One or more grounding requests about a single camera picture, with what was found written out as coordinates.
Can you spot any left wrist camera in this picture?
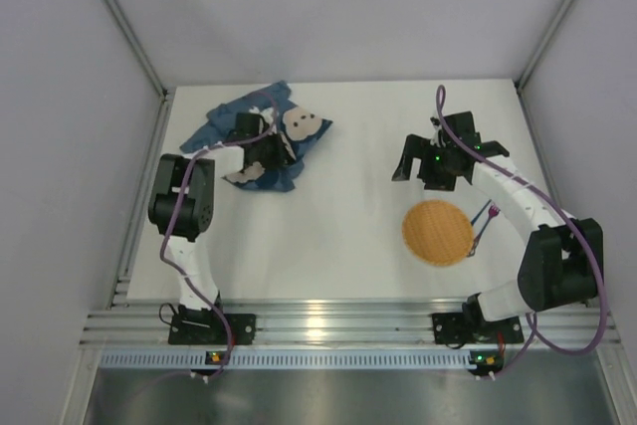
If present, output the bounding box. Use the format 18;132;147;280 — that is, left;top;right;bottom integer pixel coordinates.
227;112;270;144

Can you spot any slotted cable duct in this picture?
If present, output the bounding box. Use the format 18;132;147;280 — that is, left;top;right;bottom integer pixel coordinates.
100;348;502;371

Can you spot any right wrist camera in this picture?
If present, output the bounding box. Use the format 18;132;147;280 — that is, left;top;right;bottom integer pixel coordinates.
444;111;481;147

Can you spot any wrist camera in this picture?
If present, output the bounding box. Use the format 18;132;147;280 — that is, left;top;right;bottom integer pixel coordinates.
227;112;270;144
444;111;481;147

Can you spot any aluminium front rail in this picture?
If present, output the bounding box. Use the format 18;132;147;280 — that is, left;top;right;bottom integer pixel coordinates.
79;298;621;346

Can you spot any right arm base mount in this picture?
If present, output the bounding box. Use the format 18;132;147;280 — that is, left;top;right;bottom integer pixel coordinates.
431;313;525;349

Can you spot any round woven orange plate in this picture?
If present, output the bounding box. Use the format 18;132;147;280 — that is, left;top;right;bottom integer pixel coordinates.
401;200;474;267

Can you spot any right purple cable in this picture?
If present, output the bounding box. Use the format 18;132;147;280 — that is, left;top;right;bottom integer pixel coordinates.
435;84;611;379

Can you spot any purple cable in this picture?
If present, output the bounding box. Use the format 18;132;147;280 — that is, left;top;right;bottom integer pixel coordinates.
435;84;611;379
158;91;280;381

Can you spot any blue spoon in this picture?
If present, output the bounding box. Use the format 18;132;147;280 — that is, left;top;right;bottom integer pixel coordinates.
470;200;492;227

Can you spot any aluminium frame post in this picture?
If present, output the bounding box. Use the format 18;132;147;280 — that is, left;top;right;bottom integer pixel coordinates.
102;0;168;99
514;0;578;95

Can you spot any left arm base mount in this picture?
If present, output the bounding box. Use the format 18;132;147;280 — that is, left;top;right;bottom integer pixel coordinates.
158;303;257;345

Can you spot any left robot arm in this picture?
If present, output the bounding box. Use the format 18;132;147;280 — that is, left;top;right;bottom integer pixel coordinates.
147;133;294;312

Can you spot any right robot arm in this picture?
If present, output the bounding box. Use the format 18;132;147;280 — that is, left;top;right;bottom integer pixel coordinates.
392;134;604;324

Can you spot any purple fork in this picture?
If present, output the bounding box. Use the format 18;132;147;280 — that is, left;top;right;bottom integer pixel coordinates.
468;201;500;257

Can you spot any right aluminium frame post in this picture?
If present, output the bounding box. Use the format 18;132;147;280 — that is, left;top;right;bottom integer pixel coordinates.
514;0;578;95

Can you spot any blue cartoon placemat cloth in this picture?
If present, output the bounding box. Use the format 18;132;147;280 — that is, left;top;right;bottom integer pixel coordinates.
180;81;332;192

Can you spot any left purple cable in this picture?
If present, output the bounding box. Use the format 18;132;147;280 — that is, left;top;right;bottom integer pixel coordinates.
158;91;280;381

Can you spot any left aluminium frame post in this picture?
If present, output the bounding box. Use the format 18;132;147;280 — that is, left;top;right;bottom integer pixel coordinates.
102;0;168;99

